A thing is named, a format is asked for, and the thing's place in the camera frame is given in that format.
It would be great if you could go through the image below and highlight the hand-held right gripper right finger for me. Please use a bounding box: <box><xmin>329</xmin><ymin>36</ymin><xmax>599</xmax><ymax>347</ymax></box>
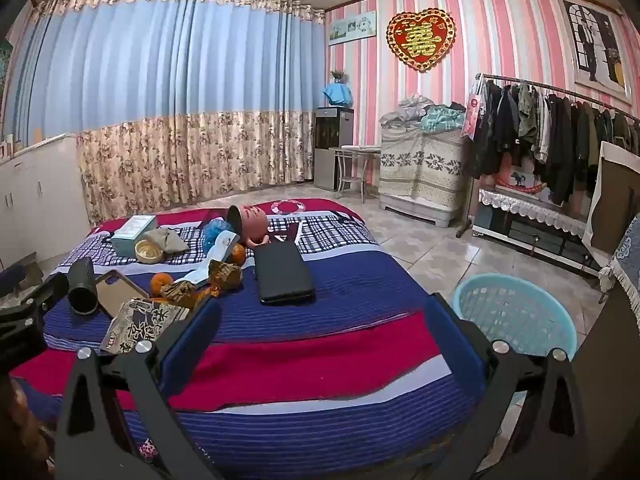
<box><xmin>425</xmin><ymin>292</ymin><xmax>588</xmax><ymax>480</ymax></box>

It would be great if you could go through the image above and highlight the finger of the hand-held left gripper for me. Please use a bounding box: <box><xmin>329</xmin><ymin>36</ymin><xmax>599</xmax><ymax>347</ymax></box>
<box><xmin>0</xmin><ymin>266</ymin><xmax>28</xmax><ymax>297</ymax></box>
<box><xmin>22</xmin><ymin>274</ymin><xmax>69</xmax><ymax>318</ymax></box>

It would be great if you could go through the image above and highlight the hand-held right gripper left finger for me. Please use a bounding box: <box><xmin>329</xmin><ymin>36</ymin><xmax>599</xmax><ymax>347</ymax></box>
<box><xmin>52</xmin><ymin>297</ymin><xmax>226</xmax><ymax>480</ymax></box>

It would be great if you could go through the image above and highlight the black cylinder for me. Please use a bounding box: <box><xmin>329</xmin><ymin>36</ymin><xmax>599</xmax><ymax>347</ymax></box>
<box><xmin>67</xmin><ymin>256</ymin><xmax>98</xmax><ymax>316</ymax></box>

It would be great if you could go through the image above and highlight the brown wrapper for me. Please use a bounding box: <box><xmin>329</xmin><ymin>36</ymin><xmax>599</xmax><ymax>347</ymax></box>
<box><xmin>160</xmin><ymin>280</ymin><xmax>211</xmax><ymax>311</ymax></box>
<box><xmin>207</xmin><ymin>259</ymin><xmax>244</xmax><ymax>291</ymax></box>

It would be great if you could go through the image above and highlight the black white printed packet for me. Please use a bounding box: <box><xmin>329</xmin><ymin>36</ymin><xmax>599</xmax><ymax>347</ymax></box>
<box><xmin>100</xmin><ymin>297</ymin><xmax>191</xmax><ymax>356</ymax></box>

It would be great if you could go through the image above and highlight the light blue plastic basket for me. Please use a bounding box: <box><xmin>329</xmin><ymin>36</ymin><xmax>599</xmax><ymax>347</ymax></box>
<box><xmin>452</xmin><ymin>273</ymin><xmax>578</xmax><ymax>361</ymax></box>

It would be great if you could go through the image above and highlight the white paper wrapper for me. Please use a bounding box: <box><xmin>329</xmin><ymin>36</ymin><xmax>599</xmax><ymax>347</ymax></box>
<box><xmin>182</xmin><ymin>231</ymin><xmax>241</xmax><ymax>286</ymax></box>

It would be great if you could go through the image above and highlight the beige cloth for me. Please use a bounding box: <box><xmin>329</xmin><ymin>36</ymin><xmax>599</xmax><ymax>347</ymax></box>
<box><xmin>142</xmin><ymin>228</ymin><xmax>190</xmax><ymax>253</ymax></box>

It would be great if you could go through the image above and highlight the blue plastic bag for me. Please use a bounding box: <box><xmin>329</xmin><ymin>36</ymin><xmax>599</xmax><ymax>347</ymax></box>
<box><xmin>202</xmin><ymin>218</ymin><xmax>236</xmax><ymax>253</ymax></box>

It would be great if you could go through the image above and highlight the small wooden stool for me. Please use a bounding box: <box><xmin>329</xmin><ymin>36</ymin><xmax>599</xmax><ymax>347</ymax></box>
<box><xmin>10</xmin><ymin>255</ymin><xmax>45</xmax><ymax>291</ymax></box>

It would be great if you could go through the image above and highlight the brown cardboard piece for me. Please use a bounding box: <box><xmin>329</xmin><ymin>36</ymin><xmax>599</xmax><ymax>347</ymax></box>
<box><xmin>94</xmin><ymin>269</ymin><xmax>151</xmax><ymax>321</ymax></box>

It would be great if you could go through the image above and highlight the white cabinet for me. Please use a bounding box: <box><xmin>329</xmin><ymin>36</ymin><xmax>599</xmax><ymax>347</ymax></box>
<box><xmin>0</xmin><ymin>132</ymin><xmax>91</xmax><ymax>271</ymax></box>

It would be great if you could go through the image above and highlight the teal cardboard box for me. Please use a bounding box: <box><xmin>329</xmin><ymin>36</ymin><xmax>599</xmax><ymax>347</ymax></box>
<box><xmin>109</xmin><ymin>215</ymin><xmax>158</xmax><ymax>256</ymax></box>

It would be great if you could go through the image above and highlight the black rectangular case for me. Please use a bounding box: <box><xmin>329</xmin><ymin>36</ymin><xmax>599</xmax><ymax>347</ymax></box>
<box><xmin>254</xmin><ymin>244</ymin><xmax>317</xmax><ymax>306</ymax></box>

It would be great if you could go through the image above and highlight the pink ceramic mug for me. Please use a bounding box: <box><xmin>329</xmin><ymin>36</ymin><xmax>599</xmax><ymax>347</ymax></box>
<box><xmin>226</xmin><ymin>204</ymin><xmax>273</xmax><ymax>248</ymax></box>

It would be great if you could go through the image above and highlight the striped red blue blanket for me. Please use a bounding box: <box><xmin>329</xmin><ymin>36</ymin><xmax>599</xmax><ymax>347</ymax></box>
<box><xmin>10</xmin><ymin>197</ymin><xmax>488</xmax><ymax>480</ymax></box>

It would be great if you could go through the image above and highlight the low dark tv cabinet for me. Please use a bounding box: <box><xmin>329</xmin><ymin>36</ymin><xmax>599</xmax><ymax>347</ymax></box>
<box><xmin>472</xmin><ymin>187</ymin><xmax>608</xmax><ymax>276</ymax></box>

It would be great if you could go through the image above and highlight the white lace cloth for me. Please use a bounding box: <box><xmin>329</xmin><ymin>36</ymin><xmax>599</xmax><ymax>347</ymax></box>
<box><xmin>479</xmin><ymin>187</ymin><xmax>601</xmax><ymax>241</ymax></box>

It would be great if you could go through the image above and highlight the dark wooden cabinet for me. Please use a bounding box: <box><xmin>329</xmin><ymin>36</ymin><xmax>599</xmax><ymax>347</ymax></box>
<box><xmin>575</xmin><ymin>272</ymin><xmax>640</xmax><ymax>441</ymax></box>

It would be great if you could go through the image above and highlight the red round tray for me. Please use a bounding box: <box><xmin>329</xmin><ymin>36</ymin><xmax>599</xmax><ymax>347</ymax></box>
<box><xmin>495</xmin><ymin>170</ymin><xmax>548</xmax><ymax>196</ymax></box>

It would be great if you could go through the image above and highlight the patterned cloth covered cabinet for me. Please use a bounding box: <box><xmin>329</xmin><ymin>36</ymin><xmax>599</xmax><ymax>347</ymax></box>
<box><xmin>377</xmin><ymin>125</ymin><xmax>468</xmax><ymax>228</ymax></box>

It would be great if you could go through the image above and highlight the blue patterned fringed cloth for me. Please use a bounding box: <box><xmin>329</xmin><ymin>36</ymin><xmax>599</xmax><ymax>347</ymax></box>
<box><xmin>599</xmin><ymin>217</ymin><xmax>640</xmax><ymax>321</ymax></box>

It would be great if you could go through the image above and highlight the small folding table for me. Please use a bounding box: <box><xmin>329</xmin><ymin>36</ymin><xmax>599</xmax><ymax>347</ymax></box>
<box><xmin>330</xmin><ymin>145</ymin><xmax>382</xmax><ymax>201</ymax></box>

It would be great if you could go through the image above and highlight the teal patterned folded cloth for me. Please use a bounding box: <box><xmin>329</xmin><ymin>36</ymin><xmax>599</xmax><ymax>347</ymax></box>
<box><xmin>420</xmin><ymin>105</ymin><xmax>467</xmax><ymax>133</ymax></box>

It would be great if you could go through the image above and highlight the grey water dispenser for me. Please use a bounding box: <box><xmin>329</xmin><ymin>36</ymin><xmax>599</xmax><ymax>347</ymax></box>
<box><xmin>313</xmin><ymin>106</ymin><xmax>355</xmax><ymax>192</ymax></box>

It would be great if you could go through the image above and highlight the pink hanging bag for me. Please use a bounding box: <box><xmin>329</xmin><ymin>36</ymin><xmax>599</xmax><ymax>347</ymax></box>
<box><xmin>462</xmin><ymin>77</ymin><xmax>488</xmax><ymax>140</ymax></box>

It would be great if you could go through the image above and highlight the grey folded clothes pile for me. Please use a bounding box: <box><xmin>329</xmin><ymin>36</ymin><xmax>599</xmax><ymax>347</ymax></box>
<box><xmin>380</xmin><ymin>94</ymin><xmax>436</xmax><ymax>128</ymax></box>

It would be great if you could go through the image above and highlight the row of hanging clothes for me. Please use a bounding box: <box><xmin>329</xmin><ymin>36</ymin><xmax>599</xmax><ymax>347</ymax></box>
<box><xmin>470</xmin><ymin>80</ymin><xmax>640</xmax><ymax>206</ymax></box>

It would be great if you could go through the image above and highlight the blue and floral curtain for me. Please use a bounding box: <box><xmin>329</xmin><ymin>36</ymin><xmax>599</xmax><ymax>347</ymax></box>
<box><xmin>5</xmin><ymin>0</ymin><xmax>328</xmax><ymax>226</ymax></box>

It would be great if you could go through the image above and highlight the metal clothes rack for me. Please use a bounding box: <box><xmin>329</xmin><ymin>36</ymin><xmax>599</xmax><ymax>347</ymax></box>
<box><xmin>455</xmin><ymin>72</ymin><xmax>640</xmax><ymax>238</ymax></box>

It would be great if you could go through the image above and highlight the red gold heart decoration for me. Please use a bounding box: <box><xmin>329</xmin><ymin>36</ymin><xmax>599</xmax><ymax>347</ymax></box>
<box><xmin>386</xmin><ymin>7</ymin><xmax>458</xmax><ymax>73</ymax></box>

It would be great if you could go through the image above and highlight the brown board white frame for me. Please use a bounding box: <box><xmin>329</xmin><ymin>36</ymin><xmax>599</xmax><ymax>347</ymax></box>
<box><xmin>582</xmin><ymin>141</ymin><xmax>640</xmax><ymax>256</ymax></box>

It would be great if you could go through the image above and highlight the framed wall poster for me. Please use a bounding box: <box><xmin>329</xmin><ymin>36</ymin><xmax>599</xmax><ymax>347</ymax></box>
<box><xmin>555</xmin><ymin>0</ymin><xmax>633</xmax><ymax>106</ymax></box>

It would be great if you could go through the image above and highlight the landscape wall picture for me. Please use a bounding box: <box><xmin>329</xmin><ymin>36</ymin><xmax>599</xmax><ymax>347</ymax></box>
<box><xmin>327</xmin><ymin>11</ymin><xmax>377</xmax><ymax>46</ymax></box>

